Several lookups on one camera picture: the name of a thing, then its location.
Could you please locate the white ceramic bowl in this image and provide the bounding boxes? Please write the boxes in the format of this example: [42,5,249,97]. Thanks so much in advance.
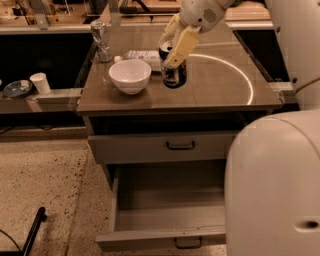
[109,59,151,95]

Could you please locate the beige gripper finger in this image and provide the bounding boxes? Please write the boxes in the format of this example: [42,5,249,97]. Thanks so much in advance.
[159,14,182,49]
[164,26,199,68]

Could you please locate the crushed silver can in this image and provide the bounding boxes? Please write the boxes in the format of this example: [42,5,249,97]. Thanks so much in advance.
[90,20,112,63]

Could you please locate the white paper cup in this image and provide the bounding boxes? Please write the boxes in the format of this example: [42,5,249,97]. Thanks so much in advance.
[30,72,51,94]

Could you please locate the black drawer handle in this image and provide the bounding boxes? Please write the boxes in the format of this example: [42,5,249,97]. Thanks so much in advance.
[166,141,196,151]
[174,237,203,250]

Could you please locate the black chair leg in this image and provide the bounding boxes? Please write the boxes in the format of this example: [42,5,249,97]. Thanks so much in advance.
[0,207,47,256]

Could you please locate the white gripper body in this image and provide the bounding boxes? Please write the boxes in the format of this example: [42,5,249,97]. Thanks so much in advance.
[179,0,235,33]

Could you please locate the black middle drawer handle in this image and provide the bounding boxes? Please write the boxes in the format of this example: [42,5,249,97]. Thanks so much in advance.
[174,237,203,250]

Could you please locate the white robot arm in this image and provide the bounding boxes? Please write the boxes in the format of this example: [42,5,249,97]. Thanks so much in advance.
[224,0,320,256]

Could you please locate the black top drawer handle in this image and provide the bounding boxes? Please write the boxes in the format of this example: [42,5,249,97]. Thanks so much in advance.
[166,141,196,151]

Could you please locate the grey top drawer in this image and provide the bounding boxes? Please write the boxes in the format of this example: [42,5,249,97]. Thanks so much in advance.
[88,131,237,164]

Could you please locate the grey open middle drawer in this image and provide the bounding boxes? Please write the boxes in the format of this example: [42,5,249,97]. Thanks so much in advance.
[96,160,226,252]

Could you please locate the clear plastic water bottle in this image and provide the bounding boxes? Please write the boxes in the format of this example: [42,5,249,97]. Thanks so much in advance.
[114,50,161,72]

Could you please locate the grey drawer cabinet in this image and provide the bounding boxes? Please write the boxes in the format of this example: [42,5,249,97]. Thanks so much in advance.
[77,24,282,184]

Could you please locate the dark blue pepsi can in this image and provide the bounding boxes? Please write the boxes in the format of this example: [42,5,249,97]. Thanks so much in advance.
[158,41,187,89]

